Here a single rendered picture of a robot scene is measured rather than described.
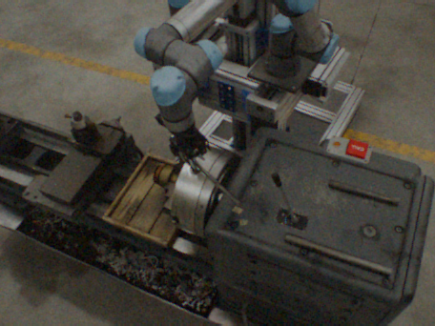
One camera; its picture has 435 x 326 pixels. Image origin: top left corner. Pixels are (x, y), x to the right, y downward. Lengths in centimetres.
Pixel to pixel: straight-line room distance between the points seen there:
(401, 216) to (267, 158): 43
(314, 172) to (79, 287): 176
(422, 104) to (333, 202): 231
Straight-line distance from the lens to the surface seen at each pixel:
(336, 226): 116
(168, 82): 85
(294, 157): 128
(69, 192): 171
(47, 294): 268
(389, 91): 346
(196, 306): 180
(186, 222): 133
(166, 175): 143
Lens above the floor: 227
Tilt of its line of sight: 54 degrees down
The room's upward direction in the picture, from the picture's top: 6 degrees counter-clockwise
